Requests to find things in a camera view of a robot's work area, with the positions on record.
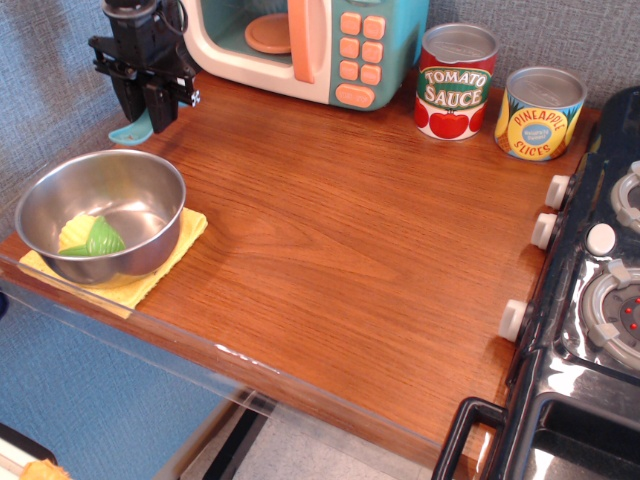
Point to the clear acrylic table guard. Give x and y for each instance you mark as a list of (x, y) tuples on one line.
[(104, 404)]

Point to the black toy stove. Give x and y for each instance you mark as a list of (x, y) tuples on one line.
[(573, 411)]

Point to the teal toy microwave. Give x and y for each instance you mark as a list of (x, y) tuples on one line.
[(350, 54)]

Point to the grey stove burner back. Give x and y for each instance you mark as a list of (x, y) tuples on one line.
[(626, 213)]

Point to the grey stove burner front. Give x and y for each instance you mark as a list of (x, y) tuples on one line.
[(610, 312)]

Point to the white stove knob top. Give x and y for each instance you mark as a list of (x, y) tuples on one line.
[(556, 191)]

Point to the stainless steel pot bowl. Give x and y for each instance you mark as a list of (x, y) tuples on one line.
[(137, 192)]

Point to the toy corn green husk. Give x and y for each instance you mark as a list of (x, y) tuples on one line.
[(89, 236)]

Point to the white stove knob middle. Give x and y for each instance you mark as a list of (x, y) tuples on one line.
[(543, 230)]

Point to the orange object bottom corner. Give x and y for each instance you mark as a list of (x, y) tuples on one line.
[(43, 470)]

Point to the teal dish brush white bristles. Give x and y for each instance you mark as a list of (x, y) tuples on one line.
[(135, 133)]

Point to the yellow cloth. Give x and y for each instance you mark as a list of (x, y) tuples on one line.
[(142, 266)]

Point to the black oven door handle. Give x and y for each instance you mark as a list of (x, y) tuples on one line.
[(471, 411)]

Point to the tomato sauce can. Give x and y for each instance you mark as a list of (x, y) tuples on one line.
[(454, 77)]

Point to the white stove knob bottom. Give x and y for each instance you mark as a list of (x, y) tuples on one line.
[(512, 319)]

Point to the orange microwave turntable plate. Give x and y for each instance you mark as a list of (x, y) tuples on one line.
[(269, 34)]

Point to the white stove knob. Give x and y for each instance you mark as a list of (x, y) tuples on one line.
[(556, 191), (512, 319), (543, 230)]

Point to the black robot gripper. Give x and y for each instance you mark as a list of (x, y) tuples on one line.
[(148, 38)]

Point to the white round stove button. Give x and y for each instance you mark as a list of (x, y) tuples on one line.
[(600, 239)]

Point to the grey stove burner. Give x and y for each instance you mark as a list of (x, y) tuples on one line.
[(610, 312), (626, 213)]

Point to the pineapple slices can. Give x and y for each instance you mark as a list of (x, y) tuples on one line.
[(539, 113)]

